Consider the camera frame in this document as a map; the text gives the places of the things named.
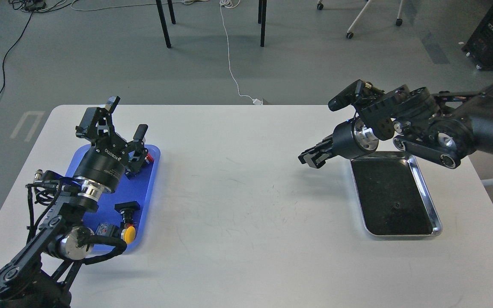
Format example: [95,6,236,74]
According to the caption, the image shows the blue plastic tray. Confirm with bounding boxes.
[83,145,160,252]

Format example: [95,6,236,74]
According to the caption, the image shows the black push button switch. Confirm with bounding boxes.
[115,201,140,228]

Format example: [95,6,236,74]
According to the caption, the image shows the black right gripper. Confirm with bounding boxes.
[298,120,379,169]

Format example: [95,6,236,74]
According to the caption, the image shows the black table legs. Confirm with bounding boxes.
[155,0,268,49]

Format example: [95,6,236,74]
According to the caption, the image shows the metal tray with black mat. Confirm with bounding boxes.
[350,151,443,239]

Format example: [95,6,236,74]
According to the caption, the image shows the white chair base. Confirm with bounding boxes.
[316,0,404,40]

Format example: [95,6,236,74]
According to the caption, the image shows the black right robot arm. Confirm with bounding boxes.
[299,80,493,169]

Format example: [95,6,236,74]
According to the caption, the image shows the yellow push button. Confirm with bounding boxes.
[119,225,137,244]

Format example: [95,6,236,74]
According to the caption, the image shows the white cable on floor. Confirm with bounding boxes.
[219,0,263,105]

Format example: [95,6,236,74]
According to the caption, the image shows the black cable on floor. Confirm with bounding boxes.
[0,0,71,162]

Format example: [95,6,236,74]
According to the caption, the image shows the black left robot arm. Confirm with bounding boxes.
[0,96,149,308]

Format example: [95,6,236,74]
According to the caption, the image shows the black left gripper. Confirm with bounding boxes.
[74,96,148,201]

